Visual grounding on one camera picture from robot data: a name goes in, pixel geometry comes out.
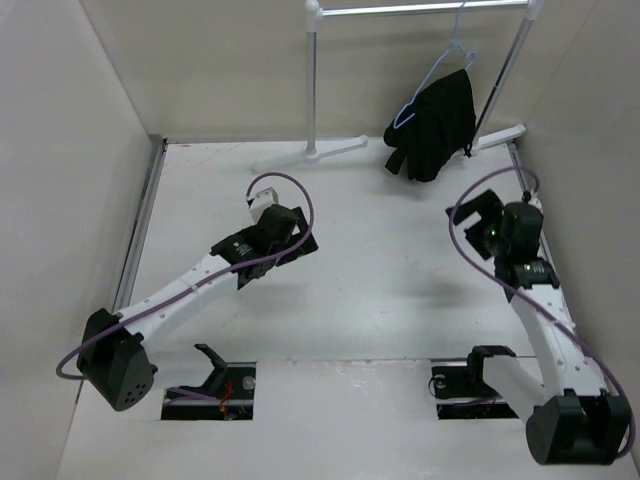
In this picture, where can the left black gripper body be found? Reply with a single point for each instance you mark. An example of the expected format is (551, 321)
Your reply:
(306, 248)

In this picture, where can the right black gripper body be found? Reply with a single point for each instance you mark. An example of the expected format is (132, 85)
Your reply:
(484, 237)

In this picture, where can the black trousers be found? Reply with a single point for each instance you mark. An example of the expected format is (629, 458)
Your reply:
(437, 124)

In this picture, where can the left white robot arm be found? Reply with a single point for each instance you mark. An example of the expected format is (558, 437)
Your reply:
(120, 356)

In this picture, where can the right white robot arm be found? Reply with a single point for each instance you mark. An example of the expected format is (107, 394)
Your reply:
(570, 417)

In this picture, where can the white clothes rack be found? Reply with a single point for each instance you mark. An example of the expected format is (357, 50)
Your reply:
(315, 151)

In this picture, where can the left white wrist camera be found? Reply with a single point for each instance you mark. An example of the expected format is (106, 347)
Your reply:
(259, 202)

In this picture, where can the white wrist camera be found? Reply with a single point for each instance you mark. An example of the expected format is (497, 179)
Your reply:
(259, 202)
(531, 198)

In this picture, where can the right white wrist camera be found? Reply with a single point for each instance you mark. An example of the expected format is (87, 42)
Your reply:
(531, 198)

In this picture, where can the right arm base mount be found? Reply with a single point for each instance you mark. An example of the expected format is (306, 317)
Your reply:
(458, 397)

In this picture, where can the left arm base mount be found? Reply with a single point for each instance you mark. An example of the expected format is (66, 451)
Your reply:
(226, 394)

